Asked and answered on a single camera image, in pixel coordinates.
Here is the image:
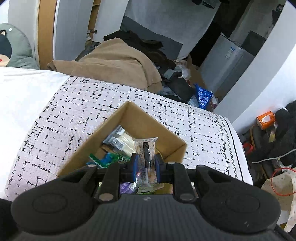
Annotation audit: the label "dark green snack packet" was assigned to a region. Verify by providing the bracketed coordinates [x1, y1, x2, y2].
[87, 153, 130, 169]

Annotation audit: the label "clear brown snack packet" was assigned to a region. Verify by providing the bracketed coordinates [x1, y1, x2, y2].
[133, 137, 158, 184]

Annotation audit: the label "long white cracker packet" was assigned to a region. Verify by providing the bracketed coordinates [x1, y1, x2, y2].
[103, 125, 136, 157]

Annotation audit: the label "blue snack packet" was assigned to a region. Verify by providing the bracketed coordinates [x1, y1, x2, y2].
[101, 153, 118, 166]

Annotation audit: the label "purple candy packet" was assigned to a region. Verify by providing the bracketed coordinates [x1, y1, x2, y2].
[119, 182, 139, 194]

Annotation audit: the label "brown cardboard box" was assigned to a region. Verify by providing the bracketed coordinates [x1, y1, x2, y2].
[58, 101, 187, 177]

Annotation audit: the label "blue foil bag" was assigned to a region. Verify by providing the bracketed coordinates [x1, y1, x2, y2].
[194, 84, 213, 109]

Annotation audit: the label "black clothes on floor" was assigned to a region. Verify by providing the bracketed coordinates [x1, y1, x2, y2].
[103, 31, 195, 103]

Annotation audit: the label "patterned white bed cover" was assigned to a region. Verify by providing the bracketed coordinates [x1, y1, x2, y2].
[1, 67, 252, 199]

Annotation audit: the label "black clothes pile on chair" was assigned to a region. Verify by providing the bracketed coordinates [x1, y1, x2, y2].
[246, 101, 295, 166]

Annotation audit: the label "orange tissue box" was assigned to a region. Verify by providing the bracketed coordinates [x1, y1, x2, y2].
[256, 111, 275, 130]

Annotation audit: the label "floral tablecloth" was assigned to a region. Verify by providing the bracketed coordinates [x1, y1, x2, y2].
[261, 168, 295, 232]

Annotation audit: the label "tan blanket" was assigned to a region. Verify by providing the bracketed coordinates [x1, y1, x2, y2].
[47, 38, 163, 93]

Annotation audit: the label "grey mini fridge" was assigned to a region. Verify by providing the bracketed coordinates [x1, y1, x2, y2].
[199, 33, 254, 101]

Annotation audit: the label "grey plush toy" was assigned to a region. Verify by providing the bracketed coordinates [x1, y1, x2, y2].
[0, 23, 40, 70]

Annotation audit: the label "white wardrobe door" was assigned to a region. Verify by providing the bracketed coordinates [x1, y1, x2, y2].
[53, 0, 93, 61]

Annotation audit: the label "white cable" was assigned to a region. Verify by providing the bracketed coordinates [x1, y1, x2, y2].
[251, 148, 296, 165]

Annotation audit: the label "red cable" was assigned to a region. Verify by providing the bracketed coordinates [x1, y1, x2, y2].
[270, 167, 296, 197]

